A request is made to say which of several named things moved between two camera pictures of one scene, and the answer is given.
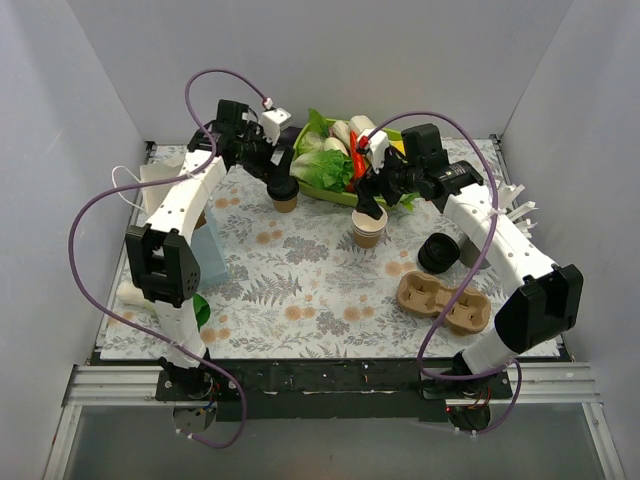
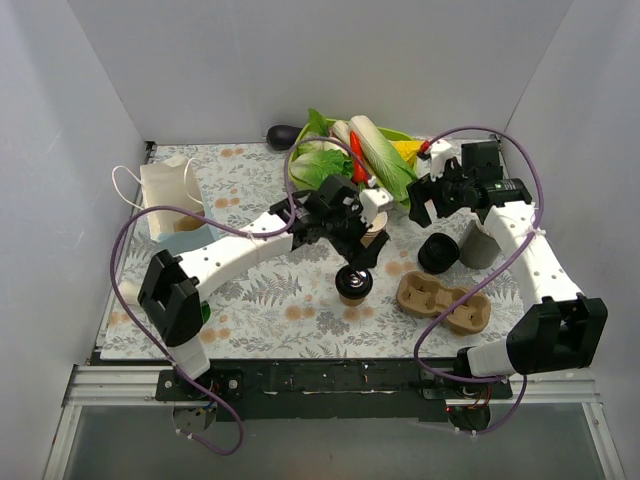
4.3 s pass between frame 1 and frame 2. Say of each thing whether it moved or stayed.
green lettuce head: stayed
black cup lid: moved
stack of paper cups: stayed
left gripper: moved
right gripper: moved
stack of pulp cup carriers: stayed
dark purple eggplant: stayed
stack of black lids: stayed
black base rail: stayed
